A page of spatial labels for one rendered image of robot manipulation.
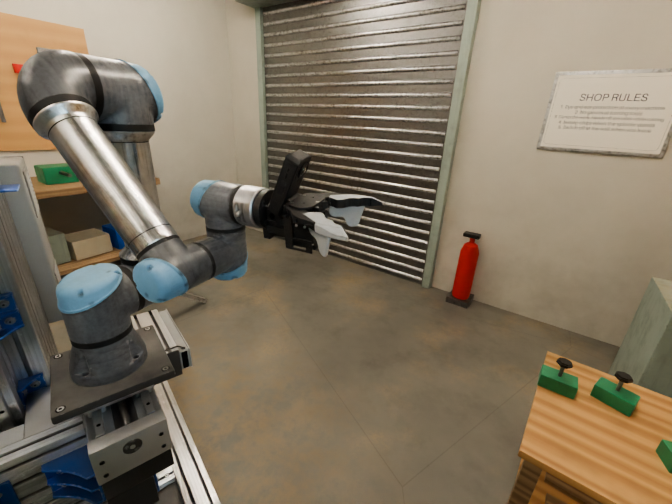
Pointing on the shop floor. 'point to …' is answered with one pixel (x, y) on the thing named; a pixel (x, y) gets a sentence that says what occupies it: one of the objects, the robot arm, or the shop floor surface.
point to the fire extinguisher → (460, 295)
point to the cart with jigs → (594, 440)
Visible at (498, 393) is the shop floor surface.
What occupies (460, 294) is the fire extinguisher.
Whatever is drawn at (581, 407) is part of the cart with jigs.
